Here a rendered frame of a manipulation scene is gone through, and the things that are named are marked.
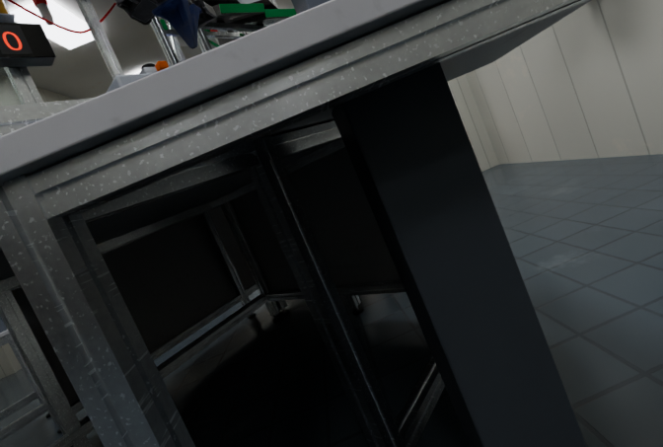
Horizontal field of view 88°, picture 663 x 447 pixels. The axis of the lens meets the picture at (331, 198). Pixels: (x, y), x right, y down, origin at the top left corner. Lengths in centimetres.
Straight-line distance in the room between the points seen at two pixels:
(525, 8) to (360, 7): 15
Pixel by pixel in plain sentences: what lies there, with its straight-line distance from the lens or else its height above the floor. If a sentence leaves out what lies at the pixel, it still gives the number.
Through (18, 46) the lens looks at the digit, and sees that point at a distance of 96.
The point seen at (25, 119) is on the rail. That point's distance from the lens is 59.
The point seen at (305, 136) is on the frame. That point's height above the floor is 81.
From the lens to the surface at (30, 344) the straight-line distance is 188.
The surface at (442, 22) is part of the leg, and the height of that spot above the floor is 81.
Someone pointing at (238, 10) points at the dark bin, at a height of 119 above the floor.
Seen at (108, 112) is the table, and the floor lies 84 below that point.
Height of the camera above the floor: 73
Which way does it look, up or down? 5 degrees down
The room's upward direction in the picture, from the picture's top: 23 degrees counter-clockwise
